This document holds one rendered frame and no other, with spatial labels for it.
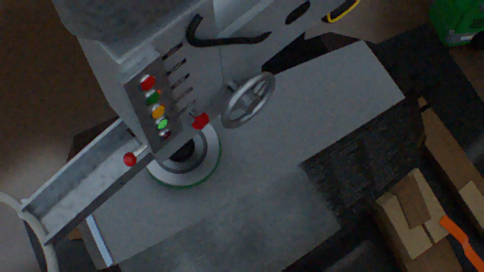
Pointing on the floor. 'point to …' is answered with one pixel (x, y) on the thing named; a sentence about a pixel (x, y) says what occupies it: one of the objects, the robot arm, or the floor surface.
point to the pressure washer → (458, 22)
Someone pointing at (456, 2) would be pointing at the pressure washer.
